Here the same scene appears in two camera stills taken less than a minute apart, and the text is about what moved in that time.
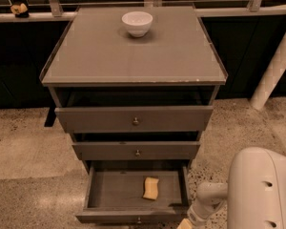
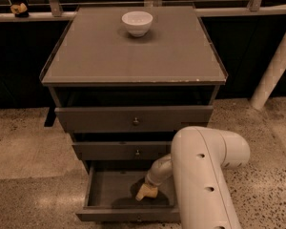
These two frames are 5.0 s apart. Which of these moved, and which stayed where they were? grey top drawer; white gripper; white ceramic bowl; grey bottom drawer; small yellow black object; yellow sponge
Moved: yellow sponge; white gripper
Stayed: grey top drawer; small yellow black object; white ceramic bowl; grey bottom drawer
